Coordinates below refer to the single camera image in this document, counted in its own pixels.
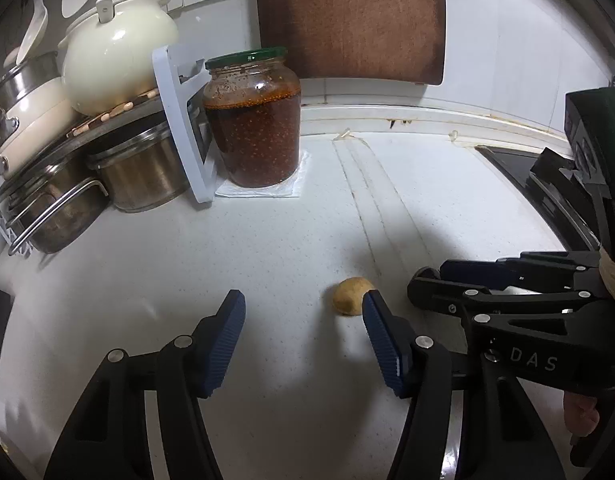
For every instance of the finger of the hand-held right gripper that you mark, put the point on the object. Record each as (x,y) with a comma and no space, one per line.
(537,330)
(517,270)

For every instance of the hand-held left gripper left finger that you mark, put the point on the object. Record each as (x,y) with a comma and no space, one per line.
(225,345)

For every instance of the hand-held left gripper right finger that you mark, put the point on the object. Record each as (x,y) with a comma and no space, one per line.
(382,345)

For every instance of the small potato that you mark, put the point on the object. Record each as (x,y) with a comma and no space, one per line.
(348,297)

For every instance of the person's right hand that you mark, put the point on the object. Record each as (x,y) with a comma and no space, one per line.
(582,412)

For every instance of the black stove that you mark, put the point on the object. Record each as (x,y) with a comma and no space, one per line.
(517,170)

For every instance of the white paper towel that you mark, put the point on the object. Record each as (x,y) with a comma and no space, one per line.
(287,190)

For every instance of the tall steel pot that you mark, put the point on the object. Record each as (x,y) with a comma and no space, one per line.
(137,170)

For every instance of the wide steel pot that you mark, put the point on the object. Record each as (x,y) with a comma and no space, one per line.
(52,220)

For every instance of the glass jar green lid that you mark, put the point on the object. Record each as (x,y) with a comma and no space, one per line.
(255,125)

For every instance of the white pot rack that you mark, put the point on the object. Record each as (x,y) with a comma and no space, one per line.
(185,125)

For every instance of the wooden trivet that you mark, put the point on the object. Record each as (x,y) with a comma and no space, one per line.
(112,110)

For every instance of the brown wooden cutting board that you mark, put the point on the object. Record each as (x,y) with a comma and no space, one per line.
(352,15)

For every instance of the cream saucepan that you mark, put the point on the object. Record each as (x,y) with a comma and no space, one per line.
(32,120)

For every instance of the white lidded casserole pot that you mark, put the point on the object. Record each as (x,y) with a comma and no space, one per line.
(117,55)

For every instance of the white ladle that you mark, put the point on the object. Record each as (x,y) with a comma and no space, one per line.
(34,25)

